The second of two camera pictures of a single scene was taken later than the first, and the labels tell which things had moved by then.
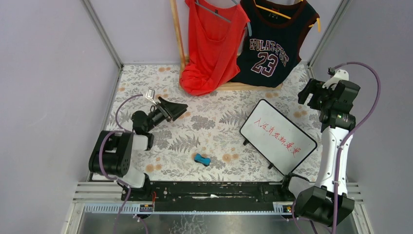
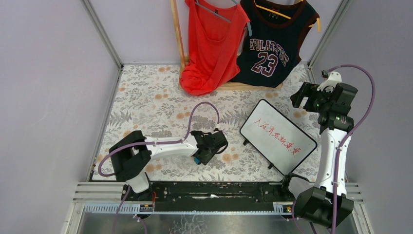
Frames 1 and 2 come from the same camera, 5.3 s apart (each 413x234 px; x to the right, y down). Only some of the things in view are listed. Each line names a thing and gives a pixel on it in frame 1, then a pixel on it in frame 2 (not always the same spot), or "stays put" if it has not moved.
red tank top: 215,46 stays put
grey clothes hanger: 219,15 stays put
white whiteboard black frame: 280,141 stays put
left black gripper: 165,110 to 220,140
